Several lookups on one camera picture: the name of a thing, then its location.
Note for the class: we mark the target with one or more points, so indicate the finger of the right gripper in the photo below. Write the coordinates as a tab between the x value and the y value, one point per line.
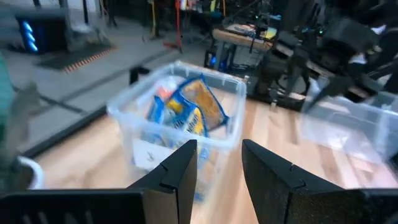
329	90

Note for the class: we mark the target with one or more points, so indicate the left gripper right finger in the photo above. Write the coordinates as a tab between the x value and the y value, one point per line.
267	180

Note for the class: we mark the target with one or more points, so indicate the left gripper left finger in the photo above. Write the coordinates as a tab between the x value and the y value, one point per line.
177	174

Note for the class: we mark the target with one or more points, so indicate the labelled clear plastic bin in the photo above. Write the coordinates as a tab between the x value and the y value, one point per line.
140	143

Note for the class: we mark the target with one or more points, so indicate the blue Maruchan noodle packet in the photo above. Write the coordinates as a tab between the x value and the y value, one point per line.
189	119
202	99

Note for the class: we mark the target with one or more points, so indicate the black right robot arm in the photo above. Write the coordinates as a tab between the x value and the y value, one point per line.
286	68

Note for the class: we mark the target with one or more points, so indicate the clear plastic storage bin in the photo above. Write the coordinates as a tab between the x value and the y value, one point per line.
357	130

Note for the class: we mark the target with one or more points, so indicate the wooden desk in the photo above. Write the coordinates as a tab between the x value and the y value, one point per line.
236	39

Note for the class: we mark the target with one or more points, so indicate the black computer under desk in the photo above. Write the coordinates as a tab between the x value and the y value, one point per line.
217	59

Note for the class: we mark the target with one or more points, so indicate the red pole stand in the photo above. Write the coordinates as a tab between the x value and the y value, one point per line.
178	25

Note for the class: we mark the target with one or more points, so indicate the black striped floor mat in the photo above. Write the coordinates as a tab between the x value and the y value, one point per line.
74	57

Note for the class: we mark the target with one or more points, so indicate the green snake plant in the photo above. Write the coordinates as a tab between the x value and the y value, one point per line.
18	118

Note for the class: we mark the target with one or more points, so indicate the computer tower blue lights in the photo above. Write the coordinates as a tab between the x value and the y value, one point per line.
43	34

